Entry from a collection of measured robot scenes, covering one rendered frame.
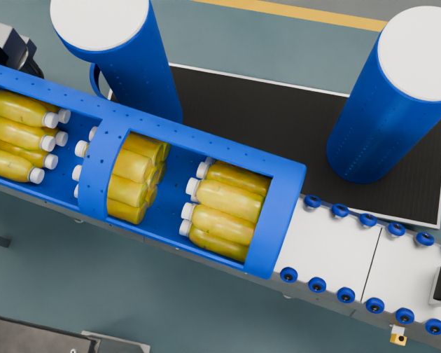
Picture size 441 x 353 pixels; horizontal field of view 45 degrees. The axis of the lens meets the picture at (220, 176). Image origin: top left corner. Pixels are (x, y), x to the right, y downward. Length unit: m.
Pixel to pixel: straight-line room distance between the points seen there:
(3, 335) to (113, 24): 0.85
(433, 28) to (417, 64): 0.12
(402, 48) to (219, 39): 1.32
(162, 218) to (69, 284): 1.13
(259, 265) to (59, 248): 1.45
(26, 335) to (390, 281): 0.90
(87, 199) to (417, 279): 0.85
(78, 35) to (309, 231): 0.83
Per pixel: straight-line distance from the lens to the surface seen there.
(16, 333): 1.34
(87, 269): 2.44
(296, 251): 1.43
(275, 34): 2.70
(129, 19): 1.56
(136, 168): 1.24
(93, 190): 1.22
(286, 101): 2.38
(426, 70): 1.53
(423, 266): 1.50
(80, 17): 1.59
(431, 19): 1.61
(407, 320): 1.43
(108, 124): 1.23
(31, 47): 2.04
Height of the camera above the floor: 2.34
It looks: 75 degrees down
